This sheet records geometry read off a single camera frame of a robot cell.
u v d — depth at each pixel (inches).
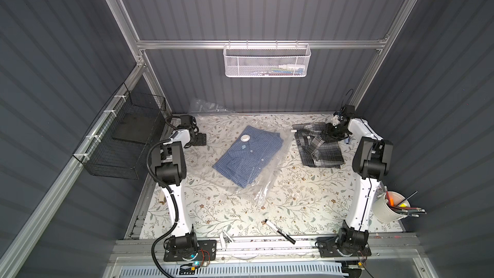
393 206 30.7
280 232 30.3
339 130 35.9
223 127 45.4
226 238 29.7
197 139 37.5
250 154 38.9
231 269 27.8
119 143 29.2
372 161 24.1
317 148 40.0
